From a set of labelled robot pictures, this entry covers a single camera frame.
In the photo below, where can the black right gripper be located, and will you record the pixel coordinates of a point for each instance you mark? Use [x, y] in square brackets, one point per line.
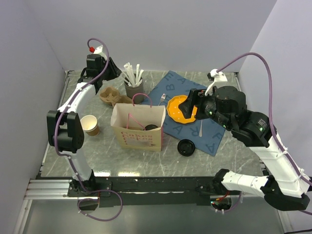
[186, 107]

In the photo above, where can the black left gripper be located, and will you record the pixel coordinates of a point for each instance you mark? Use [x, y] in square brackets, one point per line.
[115, 71]

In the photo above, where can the black lid stack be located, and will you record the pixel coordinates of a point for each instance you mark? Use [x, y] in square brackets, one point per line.
[186, 147]

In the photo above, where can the black coffee cup lid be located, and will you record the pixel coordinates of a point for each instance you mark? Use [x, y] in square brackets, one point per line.
[150, 127]

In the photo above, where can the pink kraft paper bag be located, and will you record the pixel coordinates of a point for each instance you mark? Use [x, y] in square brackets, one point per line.
[138, 126]

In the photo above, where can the brown paper cups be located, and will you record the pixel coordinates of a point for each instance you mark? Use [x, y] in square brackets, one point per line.
[89, 125]

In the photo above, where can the brown pulp cup carrier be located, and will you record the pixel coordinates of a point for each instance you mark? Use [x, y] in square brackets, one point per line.
[136, 128]

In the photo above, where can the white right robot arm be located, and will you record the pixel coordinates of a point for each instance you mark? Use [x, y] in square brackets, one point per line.
[285, 187]

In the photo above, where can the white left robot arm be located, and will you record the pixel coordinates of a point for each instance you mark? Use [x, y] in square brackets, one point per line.
[65, 131]

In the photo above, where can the orange dotted plate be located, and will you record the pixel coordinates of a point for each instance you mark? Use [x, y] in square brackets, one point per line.
[176, 114]

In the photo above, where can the silver fork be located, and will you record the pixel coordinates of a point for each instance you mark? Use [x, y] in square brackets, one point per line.
[162, 98]

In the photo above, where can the silver spoon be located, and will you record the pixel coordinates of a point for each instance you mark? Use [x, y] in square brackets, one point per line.
[200, 129]

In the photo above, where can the blue letter-print cloth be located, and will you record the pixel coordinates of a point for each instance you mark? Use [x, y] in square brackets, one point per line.
[173, 85]

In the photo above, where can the grey utensil holder cup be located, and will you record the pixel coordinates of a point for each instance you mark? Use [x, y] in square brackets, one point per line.
[131, 91]

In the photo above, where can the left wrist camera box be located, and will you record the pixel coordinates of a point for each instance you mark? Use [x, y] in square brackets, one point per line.
[100, 51]

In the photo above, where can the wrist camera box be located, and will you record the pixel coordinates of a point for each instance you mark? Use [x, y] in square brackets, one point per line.
[100, 51]
[218, 79]

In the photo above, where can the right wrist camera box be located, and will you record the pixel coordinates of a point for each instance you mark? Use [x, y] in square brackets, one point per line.
[218, 79]

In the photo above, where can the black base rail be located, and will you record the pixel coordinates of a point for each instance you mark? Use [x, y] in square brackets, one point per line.
[113, 191]

